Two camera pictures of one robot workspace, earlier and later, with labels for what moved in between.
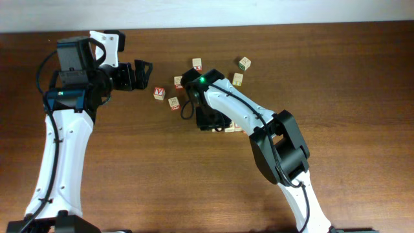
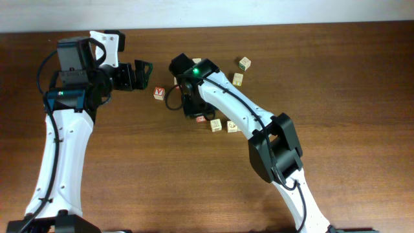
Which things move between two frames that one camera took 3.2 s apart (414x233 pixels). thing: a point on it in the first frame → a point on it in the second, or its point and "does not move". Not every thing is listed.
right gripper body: [211, 118] → [194, 107]
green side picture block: [244, 63] does not move
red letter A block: [159, 93] does not move
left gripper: [141, 83] does not move
